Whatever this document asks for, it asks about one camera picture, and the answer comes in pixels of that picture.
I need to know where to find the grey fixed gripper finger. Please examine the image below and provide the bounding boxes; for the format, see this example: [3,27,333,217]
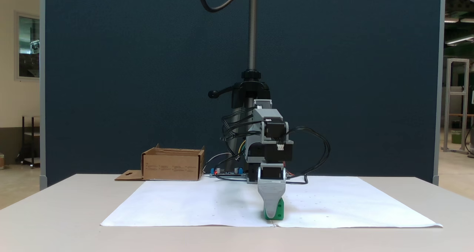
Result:
[257,179,287,219]

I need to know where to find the green dice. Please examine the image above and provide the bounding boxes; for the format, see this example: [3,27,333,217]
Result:
[263,197,285,221]

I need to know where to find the blue microcontroller board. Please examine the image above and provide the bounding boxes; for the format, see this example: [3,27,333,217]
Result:
[209,166,247,178]

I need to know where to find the white paper sheet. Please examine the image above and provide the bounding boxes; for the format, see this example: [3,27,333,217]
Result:
[100,176,443,229]

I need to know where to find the brown cardboard box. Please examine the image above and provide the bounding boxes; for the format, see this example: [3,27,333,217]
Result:
[114,144,206,182]

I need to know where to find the dark blue partition panel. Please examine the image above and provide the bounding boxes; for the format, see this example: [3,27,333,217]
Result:
[40,0,445,191]

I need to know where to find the black shelf cart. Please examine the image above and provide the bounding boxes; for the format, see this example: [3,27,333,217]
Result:
[16,115,40,169]

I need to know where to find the black power cable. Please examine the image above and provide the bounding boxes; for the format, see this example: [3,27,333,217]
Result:
[286,173,309,185]

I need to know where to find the white usb cable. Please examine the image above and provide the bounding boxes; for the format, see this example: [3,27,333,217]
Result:
[202,152,233,175]

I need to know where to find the black motor cable bundle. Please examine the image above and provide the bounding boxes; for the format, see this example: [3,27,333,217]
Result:
[221,107,260,162]

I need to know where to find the black tripod camera stand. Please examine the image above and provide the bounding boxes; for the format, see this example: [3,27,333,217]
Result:
[208,0,273,157]

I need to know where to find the aluminium profile frame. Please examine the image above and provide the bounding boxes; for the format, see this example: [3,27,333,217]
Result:
[444,58,471,155]

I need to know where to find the framed wall window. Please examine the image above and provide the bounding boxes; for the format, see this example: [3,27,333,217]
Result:
[14,11,40,81]

